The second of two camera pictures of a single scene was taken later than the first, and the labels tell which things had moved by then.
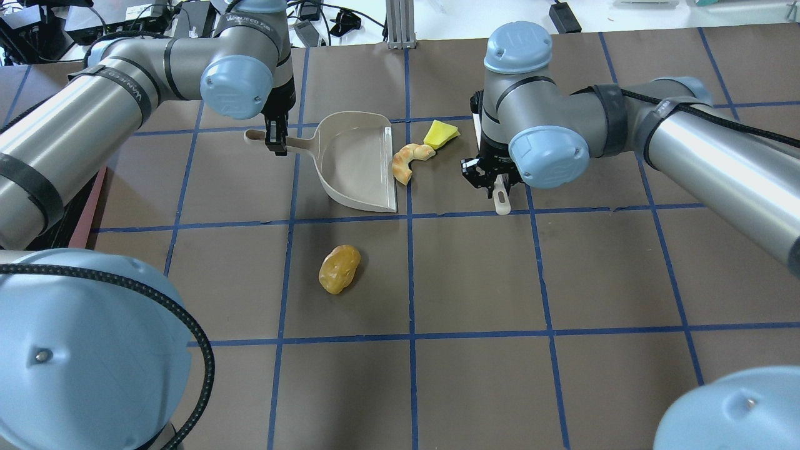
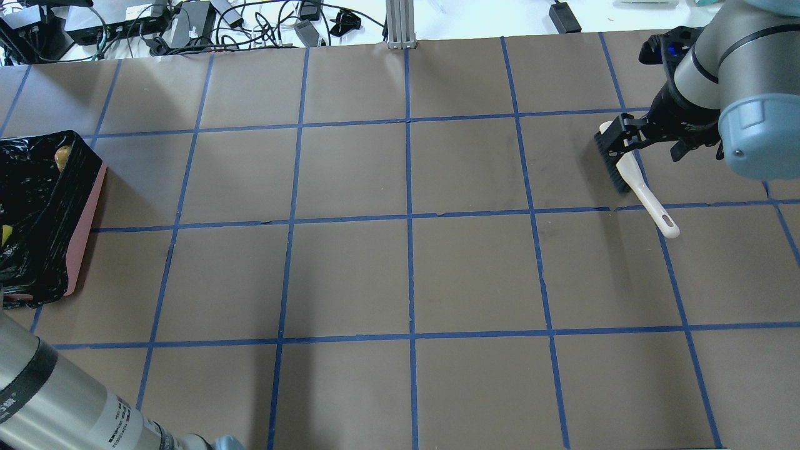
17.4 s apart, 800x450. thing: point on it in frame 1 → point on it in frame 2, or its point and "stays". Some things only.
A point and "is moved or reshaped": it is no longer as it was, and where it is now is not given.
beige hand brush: x=502 y=209 → x=625 y=172
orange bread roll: x=338 y=268 is moved or reshaped
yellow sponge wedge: x=439 y=134 is moved or reshaped
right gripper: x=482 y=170 → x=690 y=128
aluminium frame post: x=400 y=15 stays
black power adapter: x=564 y=19 stays
